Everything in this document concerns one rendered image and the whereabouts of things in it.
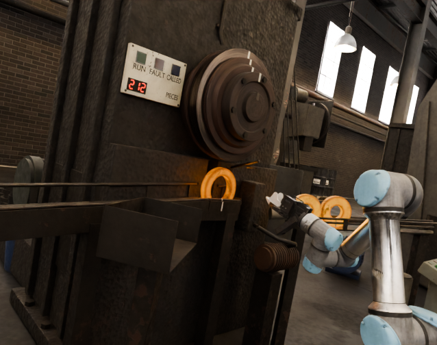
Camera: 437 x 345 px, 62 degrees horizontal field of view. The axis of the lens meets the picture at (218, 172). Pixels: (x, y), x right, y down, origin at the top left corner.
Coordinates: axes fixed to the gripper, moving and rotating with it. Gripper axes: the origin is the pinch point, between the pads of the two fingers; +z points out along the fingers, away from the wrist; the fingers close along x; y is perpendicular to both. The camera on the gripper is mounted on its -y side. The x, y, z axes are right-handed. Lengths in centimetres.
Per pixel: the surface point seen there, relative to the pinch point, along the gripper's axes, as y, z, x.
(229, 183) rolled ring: -1.8, 17.7, 7.2
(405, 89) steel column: 179, 348, -834
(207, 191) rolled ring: -5.7, 15.1, 20.6
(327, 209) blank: 0.6, -6.3, -39.5
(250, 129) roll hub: 24.5, 14.9, 11.7
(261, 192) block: -2.5, 13.6, -11.8
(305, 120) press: 12, 453, -648
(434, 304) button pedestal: -11, -62, -51
